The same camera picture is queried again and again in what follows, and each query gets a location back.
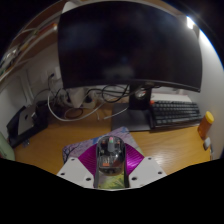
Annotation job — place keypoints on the silver flat box device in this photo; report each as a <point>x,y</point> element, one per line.
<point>26,120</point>

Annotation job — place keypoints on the flower meadow print mouse pad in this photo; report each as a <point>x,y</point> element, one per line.
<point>76,147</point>

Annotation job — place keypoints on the bright ceiling light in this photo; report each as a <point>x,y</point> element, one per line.
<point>190,22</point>

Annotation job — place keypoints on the pale green bag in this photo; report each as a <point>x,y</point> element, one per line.
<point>6,148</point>

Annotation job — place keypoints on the black curved monitor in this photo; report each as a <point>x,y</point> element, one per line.
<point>130,43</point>

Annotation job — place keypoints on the white power strip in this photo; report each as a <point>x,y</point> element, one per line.
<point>81,98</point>

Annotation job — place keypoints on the wooden wall shelf unit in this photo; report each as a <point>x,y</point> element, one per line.
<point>20,50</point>

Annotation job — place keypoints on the transparent computer mouse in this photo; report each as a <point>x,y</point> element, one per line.
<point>110,155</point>

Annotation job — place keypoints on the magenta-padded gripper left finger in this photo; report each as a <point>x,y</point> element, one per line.
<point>75,171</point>

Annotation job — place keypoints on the dark grey keyboard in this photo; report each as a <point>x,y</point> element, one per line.
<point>175,113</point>

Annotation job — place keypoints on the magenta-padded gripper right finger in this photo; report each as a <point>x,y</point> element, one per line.
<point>148,171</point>

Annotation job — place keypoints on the orange jar with yellow lid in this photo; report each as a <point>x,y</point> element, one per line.
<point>205,126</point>

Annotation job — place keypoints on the black desk stand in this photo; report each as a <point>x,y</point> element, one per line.
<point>40,118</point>

